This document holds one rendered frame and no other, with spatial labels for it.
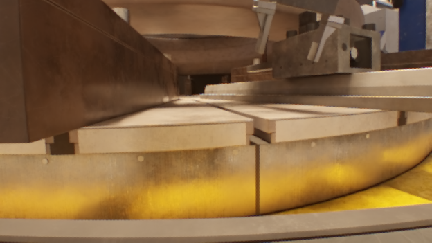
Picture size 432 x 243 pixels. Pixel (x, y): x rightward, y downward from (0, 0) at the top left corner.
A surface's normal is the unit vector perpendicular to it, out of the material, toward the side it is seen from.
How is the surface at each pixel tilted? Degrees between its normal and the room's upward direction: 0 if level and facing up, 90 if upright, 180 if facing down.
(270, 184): 90
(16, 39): 90
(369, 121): 90
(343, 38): 90
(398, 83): 72
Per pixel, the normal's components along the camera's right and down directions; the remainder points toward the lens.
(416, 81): -0.87, -0.26
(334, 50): -0.90, 0.06
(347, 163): 0.35, 0.07
